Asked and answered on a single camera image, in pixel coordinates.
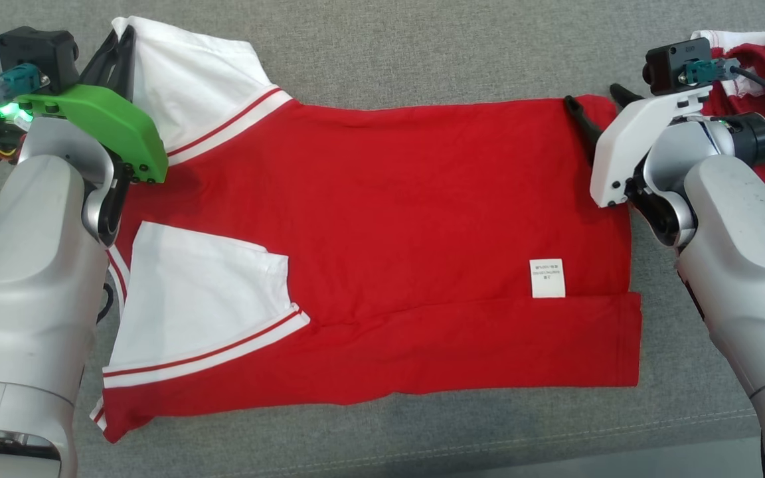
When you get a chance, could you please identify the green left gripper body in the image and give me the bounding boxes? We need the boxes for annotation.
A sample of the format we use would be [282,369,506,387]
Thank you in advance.
[14,83,169,185]

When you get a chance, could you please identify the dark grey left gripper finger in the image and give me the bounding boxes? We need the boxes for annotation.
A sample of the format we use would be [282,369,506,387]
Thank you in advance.
[80,30,122,88]
[117,25,136,102]

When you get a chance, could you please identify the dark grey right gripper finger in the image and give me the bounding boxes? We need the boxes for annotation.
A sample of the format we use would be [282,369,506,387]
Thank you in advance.
[610,83,645,107]
[563,95,602,167]

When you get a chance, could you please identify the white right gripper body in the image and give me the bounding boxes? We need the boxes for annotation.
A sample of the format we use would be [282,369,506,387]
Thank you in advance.
[590,85,715,208]

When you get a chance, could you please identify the red shorts with white stripe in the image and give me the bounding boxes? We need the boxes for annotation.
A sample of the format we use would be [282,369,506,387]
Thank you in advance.
[690,23,765,214]

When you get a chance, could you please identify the red shirt with white sleeves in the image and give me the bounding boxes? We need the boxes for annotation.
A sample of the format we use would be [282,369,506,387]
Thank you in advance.
[88,16,642,444]

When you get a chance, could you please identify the grey fabric sofa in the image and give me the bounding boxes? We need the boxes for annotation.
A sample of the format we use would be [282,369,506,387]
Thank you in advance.
[0,0,765,478]

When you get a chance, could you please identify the right camera cable teal plug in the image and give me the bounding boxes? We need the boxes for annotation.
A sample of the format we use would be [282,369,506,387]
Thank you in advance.
[685,58,765,143]

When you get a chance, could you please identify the thin black white-marked cable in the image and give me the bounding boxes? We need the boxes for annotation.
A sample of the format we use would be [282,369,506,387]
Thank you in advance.
[96,282,116,326]

